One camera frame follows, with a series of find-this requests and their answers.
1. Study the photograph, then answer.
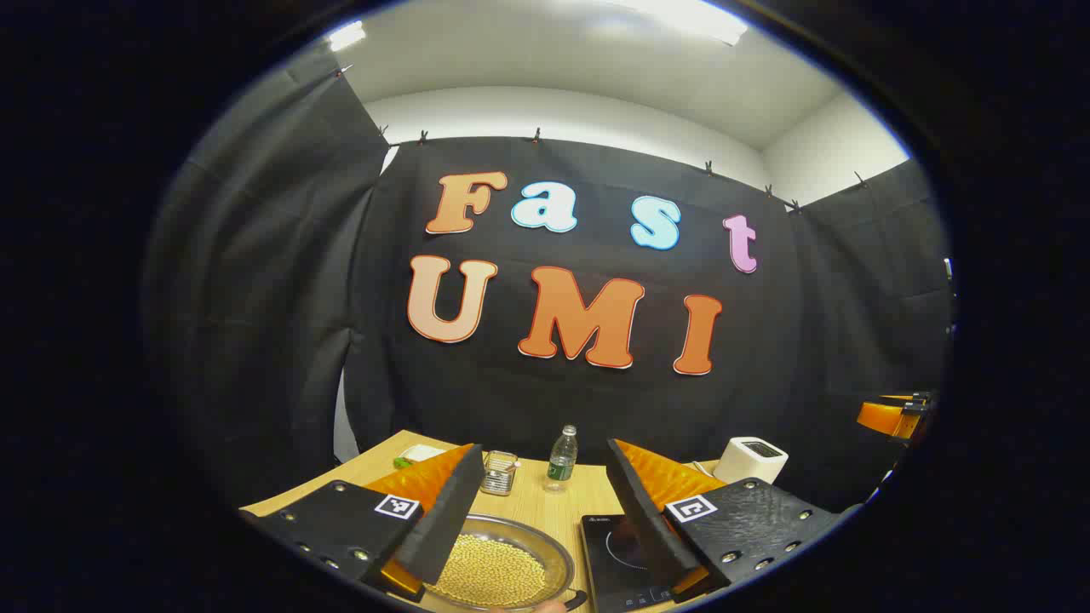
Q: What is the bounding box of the pile of yellow soybeans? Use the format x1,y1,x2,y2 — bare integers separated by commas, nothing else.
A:
426,534,548,609

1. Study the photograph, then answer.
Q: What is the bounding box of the black induction cooktop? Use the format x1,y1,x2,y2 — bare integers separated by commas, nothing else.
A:
581,513,682,613

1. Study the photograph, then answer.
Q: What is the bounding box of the stainless steel pot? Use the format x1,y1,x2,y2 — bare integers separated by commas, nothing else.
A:
422,513,588,613

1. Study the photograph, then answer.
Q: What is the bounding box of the clear plastic water bottle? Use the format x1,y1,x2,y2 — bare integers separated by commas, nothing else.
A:
545,425,580,493

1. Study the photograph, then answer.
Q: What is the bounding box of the white toaster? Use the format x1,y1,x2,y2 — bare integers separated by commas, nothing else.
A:
714,437,789,484

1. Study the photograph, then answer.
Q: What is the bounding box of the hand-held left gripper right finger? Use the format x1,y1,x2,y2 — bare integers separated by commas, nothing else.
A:
605,438,863,604

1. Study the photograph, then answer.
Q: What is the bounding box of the sandwich with lettuce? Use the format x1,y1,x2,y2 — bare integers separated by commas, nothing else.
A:
393,444,449,469

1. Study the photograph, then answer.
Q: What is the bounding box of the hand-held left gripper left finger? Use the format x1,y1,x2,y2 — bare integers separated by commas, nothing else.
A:
241,443,486,604

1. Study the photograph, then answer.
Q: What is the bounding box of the wire mesh holder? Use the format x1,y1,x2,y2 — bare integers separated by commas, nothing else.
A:
479,450,519,496

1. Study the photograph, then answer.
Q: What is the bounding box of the black backdrop cloth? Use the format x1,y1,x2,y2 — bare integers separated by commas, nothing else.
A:
141,43,955,546

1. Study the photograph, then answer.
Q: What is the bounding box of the row of small black clips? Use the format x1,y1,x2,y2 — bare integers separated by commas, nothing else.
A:
335,65,871,214

